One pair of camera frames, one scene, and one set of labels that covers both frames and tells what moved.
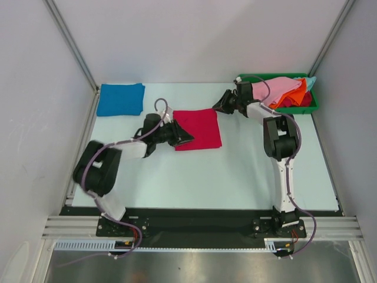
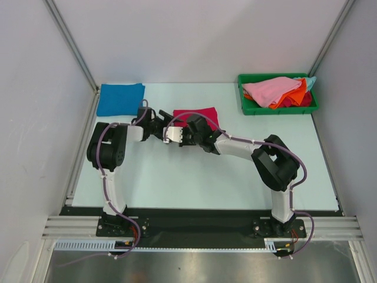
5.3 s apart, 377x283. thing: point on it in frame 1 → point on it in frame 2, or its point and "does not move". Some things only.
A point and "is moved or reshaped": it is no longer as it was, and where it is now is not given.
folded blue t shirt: x=121 y=99 does not move
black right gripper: x=232 y=100 → x=186 y=138
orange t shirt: x=297 y=94 does not move
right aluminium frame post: x=344 y=14 does not move
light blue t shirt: x=310 y=81 does not move
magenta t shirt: x=202 y=125 is moved or reshaped
